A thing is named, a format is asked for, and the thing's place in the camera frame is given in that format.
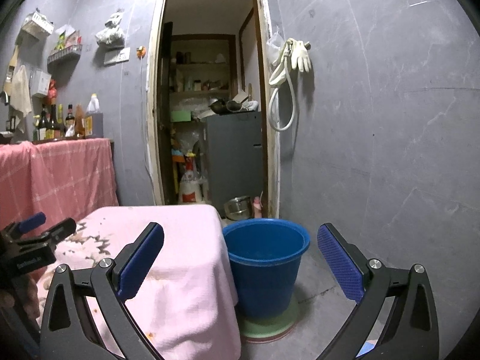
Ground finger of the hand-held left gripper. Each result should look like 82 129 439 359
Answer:
35 217 78 249
11 212 47 234

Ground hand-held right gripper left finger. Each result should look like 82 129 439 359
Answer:
39 222 166 360

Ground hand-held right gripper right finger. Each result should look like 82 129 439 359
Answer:
317 222 439 360

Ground blue plastic bucket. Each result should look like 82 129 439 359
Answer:
222 218 311 319

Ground pink floral tablecloth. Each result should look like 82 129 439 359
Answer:
22 204 242 360

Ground pink checked cloth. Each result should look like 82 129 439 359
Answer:
0 137 120 226

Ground red and white sack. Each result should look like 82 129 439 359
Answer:
177 169 205 205

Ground steel pot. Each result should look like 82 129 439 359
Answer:
223 196 253 221

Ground large cooking oil bottle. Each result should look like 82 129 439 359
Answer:
85 94 105 139

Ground hanging beige cloth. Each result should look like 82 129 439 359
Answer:
10 64 33 117

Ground grey refrigerator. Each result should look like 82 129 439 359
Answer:
202 111 263 219

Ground black wok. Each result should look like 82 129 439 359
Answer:
209 98 241 115

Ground hanging plastic bag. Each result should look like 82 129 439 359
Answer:
94 8 127 48

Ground wooden shelf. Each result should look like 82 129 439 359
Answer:
168 34 237 95

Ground cream rubber gloves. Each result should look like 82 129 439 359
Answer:
281 38 313 74

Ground clear plastic bag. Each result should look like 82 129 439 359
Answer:
266 26 284 65

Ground grey wall box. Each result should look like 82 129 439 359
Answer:
29 68 52 97

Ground white hose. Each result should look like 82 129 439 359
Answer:
268 41 301 133

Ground wooden door frame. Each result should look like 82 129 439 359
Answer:
144 0 280 219

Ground wall rack with packets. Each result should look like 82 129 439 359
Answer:
46 26 83 65

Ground wall socket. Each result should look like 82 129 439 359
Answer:
103 47 132 65

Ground white wall basket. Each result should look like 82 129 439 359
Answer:
20 10 55 37

